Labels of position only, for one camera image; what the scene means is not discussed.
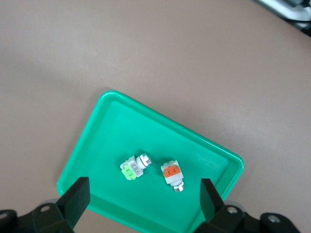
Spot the green plastic tray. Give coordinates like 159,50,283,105
56,90,244,233

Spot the white button orange block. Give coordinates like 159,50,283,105
160,159,185,194

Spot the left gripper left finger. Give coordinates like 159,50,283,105
17,176,91,233

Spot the white button green block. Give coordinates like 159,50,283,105
120,152,154,182

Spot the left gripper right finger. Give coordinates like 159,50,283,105
194,178,246,233

